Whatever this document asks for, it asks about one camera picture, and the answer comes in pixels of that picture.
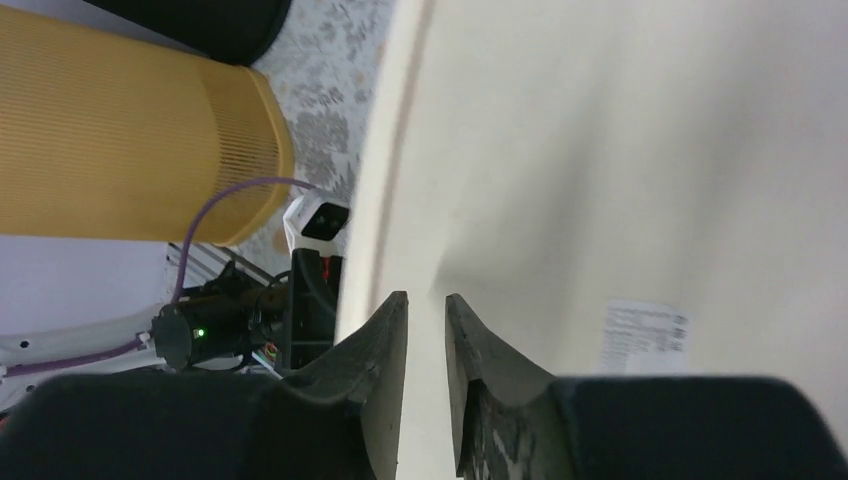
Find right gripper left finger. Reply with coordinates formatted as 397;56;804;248
1;291;408;479

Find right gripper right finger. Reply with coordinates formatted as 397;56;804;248
445;294;847;479

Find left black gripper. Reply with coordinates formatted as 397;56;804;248
251;248;343;371

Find cream perforated plastic basket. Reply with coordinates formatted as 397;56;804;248
338;1;847;479

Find yellow perforated plastic basket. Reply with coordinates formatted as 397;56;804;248
1;6;295;245

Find black ribbed plastic bin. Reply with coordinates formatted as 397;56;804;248
88;0;292;66

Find floral patterned table mat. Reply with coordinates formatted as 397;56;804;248
235;0;399;280

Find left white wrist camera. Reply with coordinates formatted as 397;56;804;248
283;188;350;259

